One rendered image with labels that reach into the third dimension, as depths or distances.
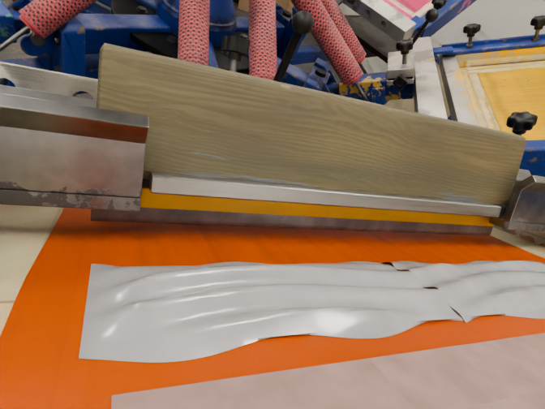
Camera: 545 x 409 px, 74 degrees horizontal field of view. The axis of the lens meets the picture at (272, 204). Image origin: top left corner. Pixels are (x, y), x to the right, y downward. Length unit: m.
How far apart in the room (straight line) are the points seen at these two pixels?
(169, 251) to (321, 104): 0.14
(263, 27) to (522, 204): 0.50
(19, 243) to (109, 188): 0.05
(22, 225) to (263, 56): 0.51
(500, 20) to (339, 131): 2.69
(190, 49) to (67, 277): 0.49
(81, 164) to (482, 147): 0.31
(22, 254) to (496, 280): 0.28
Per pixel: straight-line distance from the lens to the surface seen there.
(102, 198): 0.21
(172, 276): 0.18
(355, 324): 0.18
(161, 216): 0.24
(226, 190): 0.22
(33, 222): 0.26
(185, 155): 0.22
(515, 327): 0.24
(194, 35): 0.64
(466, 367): 0.19
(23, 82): 0.44
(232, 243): 0.24
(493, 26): 2.94
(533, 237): 0.49
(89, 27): 0.87
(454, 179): 0.34
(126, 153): 0.20
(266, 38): 0.69
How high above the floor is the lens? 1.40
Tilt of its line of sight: 43 degrees down
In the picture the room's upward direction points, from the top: 28 degrees clockwise
